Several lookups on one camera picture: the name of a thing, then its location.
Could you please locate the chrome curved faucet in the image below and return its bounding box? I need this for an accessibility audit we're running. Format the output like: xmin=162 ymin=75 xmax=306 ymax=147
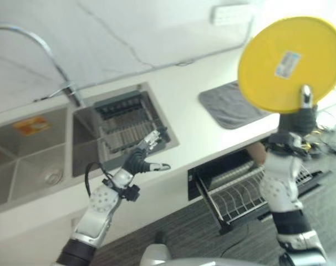
xmin=0 ymin=25 xmax=84 ymax=107

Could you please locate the black dishwasher drawer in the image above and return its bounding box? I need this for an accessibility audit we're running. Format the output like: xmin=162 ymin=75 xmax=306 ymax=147
xmin=187 ymin=148 xmax=333 ymax=235

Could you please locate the wire dishwasher rack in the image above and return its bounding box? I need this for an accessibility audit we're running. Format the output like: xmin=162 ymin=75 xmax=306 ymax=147
xmin=198 ymin=163 xmax=313 ymax=222

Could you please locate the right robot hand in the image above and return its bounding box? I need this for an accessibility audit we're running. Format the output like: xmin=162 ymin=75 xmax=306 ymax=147
xmin=278 ymin=85 xmax=318 ymax=137

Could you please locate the white robot body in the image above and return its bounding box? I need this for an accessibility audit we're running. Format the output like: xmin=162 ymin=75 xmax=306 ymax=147
xmin=140 ymin=243 xmax=282 ymax=266

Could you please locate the orange sink sticker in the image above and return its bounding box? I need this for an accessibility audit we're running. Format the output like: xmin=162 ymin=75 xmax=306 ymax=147
xmin=13 ymin=116 xmax=51 ymax=136

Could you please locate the grey dish rack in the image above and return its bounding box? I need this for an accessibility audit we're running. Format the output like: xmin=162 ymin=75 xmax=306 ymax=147
xmin=93 ymin=90 xmax=169 ymax=169

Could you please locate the yellow round plate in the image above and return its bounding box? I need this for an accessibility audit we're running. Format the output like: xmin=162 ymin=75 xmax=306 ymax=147
xmin=237 ymin=16 xmax=336 ymax=114

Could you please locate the tangled cable bundle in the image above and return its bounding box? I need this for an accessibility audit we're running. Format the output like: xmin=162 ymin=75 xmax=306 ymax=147
xmin=303 ymin=109 xmax=336 ymax=157

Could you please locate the stainless steel double sink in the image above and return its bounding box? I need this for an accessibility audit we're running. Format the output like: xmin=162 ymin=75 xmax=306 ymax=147
xmin=0 ymin=81 xmax=181 ymax=210

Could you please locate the round sink drain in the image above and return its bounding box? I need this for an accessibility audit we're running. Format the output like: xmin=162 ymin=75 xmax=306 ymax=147
xmin=42 ymin=167 xmax=64 ymax=186

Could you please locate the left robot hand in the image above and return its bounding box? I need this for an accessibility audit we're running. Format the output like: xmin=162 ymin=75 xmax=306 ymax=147
xmin=122 ymin=129 xmax=171 ymax=176

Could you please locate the grey cloth mat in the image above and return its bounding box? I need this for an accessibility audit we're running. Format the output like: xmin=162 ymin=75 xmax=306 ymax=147
xmin=198 ymin=80 xmax=268 ymax=130

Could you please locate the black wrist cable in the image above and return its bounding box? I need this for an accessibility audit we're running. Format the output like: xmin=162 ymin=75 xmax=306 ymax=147
xmin=84 ymin=162 xmax=115 ymax=198

